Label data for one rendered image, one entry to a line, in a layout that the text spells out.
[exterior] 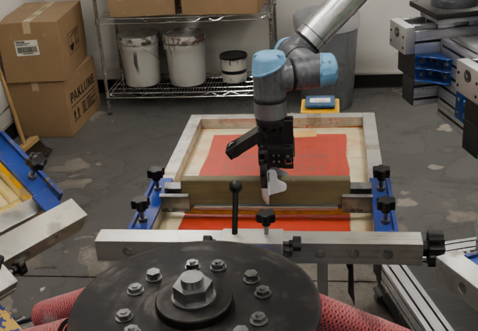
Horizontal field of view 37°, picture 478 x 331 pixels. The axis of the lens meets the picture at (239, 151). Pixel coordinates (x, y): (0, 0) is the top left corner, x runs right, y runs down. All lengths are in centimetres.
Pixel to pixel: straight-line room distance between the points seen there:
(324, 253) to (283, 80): 39
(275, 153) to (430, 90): 96
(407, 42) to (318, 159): 57
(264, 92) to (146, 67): 367
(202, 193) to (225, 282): 85
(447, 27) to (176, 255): 166
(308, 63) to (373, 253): 44
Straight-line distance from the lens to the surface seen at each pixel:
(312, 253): 150
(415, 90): 247
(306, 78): 161
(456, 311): 274
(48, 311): 122
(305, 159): 205
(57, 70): 483
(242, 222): 174
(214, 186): 173
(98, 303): 90
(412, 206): 383
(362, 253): 150
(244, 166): 202
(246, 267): 93
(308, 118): 226
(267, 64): 158
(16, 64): 490
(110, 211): 392
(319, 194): 171
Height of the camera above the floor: 182
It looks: 24 degrees down
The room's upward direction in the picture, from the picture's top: 4 degrees counter-clockwise
